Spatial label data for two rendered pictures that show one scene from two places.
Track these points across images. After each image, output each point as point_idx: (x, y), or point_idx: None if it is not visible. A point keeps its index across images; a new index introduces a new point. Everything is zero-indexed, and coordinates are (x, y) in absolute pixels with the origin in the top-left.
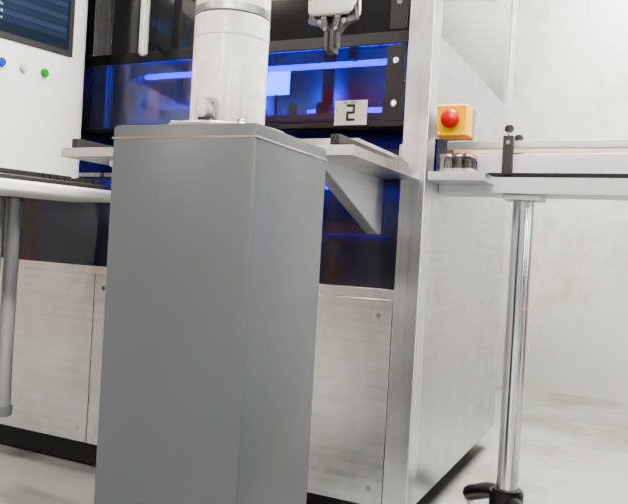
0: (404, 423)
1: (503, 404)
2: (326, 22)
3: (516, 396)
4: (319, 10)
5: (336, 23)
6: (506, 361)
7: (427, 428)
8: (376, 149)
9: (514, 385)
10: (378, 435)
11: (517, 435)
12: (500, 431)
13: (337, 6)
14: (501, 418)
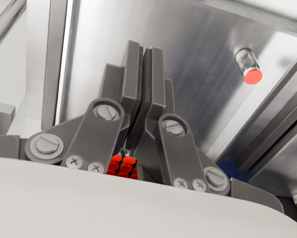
0: None
1: (13, 14)
2: (165, 149)
3: (0, 14)
4: (229, 215)
5: (97, 125)
6: (0, 30)
7: None
8: (50, 4)
9: None
10: None
11: (9, 3)
12: (21, 7)
13: (66, 204)
14: (18, 11)
